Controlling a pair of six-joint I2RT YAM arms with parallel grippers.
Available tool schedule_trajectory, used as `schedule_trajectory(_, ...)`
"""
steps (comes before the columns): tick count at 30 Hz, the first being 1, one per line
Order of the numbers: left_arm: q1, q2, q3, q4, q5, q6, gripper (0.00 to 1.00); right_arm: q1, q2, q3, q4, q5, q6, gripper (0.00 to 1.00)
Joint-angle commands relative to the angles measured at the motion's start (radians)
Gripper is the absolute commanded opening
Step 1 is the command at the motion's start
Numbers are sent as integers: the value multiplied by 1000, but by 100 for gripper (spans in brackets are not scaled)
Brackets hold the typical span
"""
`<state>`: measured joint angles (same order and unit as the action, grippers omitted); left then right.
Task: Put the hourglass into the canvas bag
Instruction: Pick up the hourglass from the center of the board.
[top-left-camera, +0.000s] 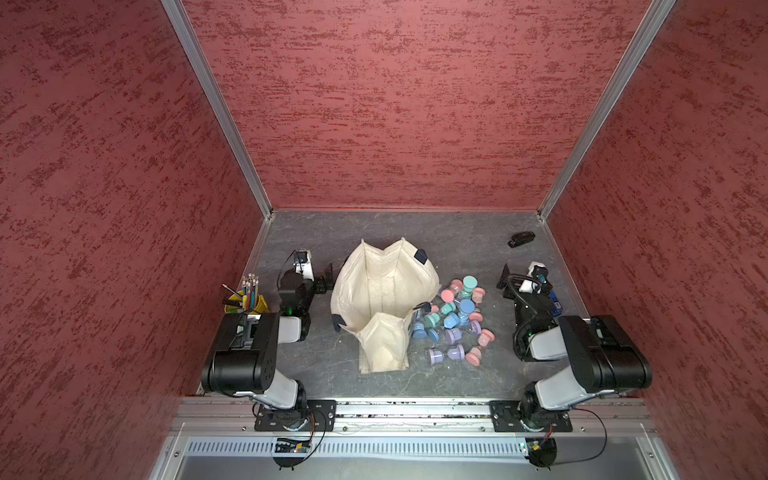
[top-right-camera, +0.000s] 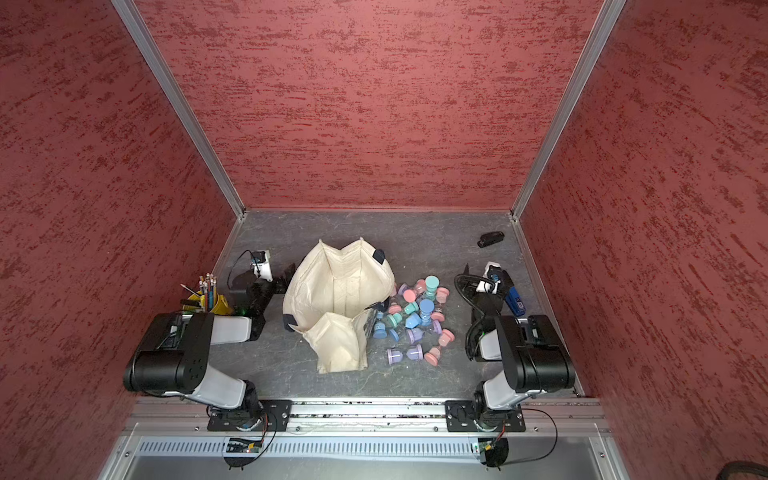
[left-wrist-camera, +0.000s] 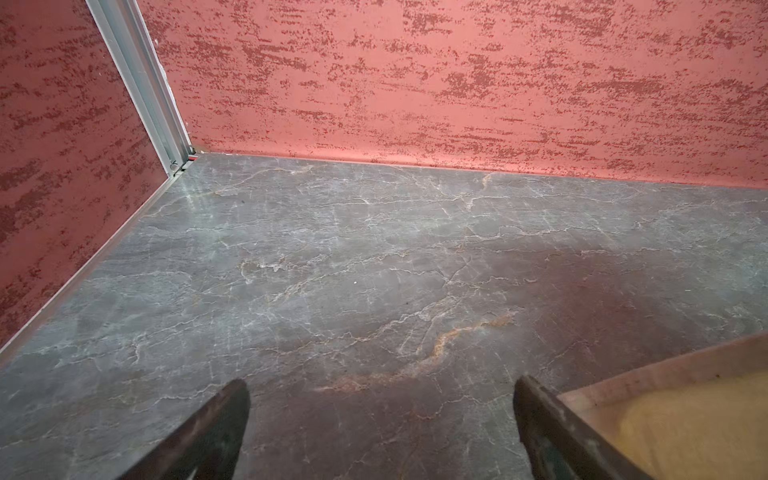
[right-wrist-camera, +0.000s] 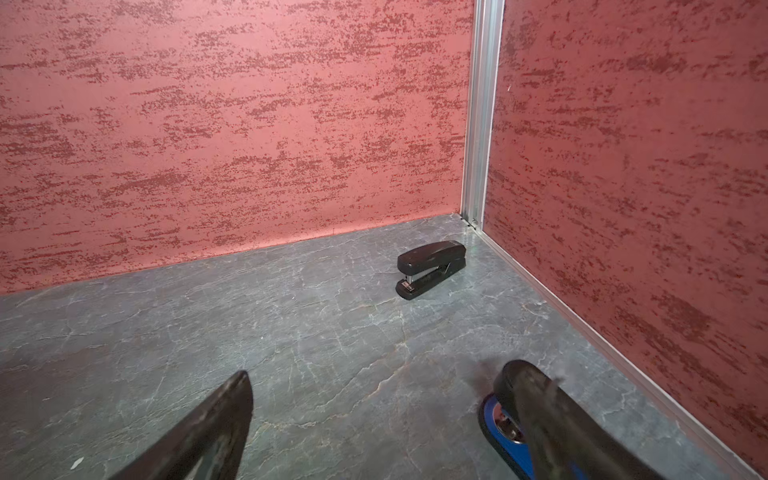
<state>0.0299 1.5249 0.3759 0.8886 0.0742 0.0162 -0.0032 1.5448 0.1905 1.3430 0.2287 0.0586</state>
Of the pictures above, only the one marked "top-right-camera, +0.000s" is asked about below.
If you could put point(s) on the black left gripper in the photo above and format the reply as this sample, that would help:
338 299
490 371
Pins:
279 282

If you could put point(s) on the pink hourglass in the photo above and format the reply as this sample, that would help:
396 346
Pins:
444 339
441 297
411 293

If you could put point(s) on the cream canvas tote bag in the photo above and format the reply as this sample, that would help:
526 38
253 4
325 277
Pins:
330 298

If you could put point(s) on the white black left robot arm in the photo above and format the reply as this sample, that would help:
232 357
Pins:
172 358

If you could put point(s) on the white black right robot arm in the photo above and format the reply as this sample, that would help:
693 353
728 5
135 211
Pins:
534 361

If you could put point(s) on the purple hourglass middle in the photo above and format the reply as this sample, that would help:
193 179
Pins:
417 333

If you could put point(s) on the purple hourglass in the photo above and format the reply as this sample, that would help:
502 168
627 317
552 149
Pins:
394 356
417 333

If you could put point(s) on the pink hourglass top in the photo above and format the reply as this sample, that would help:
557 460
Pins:
411 293

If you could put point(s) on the purple hourglass front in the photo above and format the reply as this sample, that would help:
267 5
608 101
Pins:
394 356

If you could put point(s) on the blue stapler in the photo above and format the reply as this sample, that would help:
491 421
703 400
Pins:
515 303

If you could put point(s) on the small black device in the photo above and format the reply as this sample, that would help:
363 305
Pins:
490 238

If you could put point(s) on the yellow pencil holder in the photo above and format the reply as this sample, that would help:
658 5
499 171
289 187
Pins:
206 298

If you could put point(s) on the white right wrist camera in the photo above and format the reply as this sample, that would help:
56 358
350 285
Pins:
492 275

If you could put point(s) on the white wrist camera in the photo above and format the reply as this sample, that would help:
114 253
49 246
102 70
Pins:
492 275
260 262

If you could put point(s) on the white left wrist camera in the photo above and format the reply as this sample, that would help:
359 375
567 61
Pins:
260 262

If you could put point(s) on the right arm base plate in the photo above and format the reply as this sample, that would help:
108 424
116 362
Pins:
471 416

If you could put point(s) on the aluminium front rail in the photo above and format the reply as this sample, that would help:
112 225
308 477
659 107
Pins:
344 416

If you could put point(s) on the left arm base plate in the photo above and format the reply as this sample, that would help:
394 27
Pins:
268 415

